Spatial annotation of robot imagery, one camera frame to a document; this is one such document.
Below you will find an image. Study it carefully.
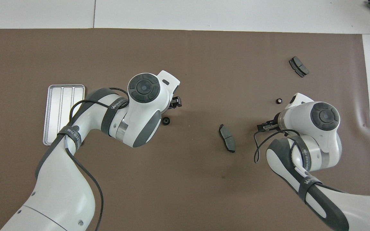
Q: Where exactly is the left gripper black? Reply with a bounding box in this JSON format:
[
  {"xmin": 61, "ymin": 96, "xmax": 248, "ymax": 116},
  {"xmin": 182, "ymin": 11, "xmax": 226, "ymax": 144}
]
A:
[{"xmin": 163, "ymin": 96, "xmax": 183, "ymax": 113}]

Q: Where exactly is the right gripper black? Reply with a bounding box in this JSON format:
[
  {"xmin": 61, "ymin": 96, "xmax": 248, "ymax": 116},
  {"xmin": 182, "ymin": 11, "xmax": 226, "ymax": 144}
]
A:
[{"xmin": 257, "ymin": 119, "xmax": 280, "ymax": 132}]

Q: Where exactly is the silver metal tray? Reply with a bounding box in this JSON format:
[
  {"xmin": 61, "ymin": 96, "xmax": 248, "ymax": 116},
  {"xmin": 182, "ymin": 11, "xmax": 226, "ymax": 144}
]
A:
[{"xmin": 43, "ymin": 84, "xmax": 86, "ymax": 146}]

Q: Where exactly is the long grey brake pad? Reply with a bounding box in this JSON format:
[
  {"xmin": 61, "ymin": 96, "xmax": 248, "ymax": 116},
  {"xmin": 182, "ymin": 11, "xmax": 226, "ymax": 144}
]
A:
[{"xmin": 219, "ymin": 124, "xmax": 236, "ymax": 153}]

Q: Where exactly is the brown table mat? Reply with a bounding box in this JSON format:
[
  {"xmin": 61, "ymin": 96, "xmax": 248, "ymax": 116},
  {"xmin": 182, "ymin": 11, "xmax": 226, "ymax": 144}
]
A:
[{"xmin": 0, "ymin": 28, "xmax": 370, "ymax": 231}]

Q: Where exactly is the short grey brake pad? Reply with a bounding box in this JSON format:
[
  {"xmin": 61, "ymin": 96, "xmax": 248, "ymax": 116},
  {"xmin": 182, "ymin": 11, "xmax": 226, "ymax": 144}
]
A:
[{"xmin": 289, "ymin": 56, "xmax": 310, "ymax": 78}]

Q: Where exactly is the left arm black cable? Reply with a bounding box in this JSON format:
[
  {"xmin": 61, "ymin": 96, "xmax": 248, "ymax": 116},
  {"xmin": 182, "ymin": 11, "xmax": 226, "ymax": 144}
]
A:
[{"xmin": 67, "ymin": 87, "xmax": 129, "ymax": 231}]

